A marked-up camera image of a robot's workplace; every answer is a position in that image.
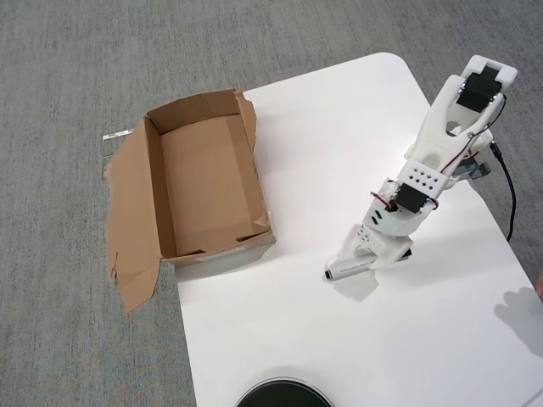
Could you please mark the white marker pen black cap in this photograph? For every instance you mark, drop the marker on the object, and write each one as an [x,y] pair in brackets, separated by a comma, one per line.
[348,269]

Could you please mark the black round object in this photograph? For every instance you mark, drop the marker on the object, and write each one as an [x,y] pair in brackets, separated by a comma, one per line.
[284,394]

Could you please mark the white paper strip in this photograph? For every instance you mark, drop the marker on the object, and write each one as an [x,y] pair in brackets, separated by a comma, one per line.
[114,135]

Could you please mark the person's hand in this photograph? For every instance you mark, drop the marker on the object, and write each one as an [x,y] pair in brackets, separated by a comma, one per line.
[540,285]

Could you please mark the grey table clamp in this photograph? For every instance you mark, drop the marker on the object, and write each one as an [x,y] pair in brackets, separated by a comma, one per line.
[479,171]

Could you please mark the open brown cardboard box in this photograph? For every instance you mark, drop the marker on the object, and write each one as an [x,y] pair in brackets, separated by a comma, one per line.
[203,178]

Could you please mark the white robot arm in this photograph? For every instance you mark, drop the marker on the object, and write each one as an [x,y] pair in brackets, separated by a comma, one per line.
[441,123]

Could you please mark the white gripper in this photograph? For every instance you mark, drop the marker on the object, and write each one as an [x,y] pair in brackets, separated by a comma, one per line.
[378,247]

